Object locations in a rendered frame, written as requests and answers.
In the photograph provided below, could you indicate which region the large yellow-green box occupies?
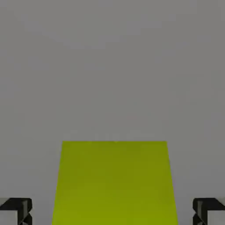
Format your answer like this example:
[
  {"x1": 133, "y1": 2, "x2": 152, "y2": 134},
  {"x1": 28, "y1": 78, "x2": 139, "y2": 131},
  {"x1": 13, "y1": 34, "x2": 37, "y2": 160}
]
[{"x1": 51, "y1": 140, "x2": 179, "y2": 225}]

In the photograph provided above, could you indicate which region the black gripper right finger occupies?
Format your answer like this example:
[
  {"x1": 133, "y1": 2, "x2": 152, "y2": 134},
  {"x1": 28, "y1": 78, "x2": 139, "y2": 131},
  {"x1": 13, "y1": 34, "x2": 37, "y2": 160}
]
[{"x1": 192, "y1": 197, "x2": 225, "y2": 225}]

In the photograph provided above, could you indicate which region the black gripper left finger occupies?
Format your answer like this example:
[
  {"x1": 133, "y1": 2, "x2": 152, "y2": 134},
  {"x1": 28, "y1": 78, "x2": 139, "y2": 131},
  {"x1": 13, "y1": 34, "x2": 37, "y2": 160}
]
[{"x1": 0, "y1": 197, "x2": 33, "y2": 225}]

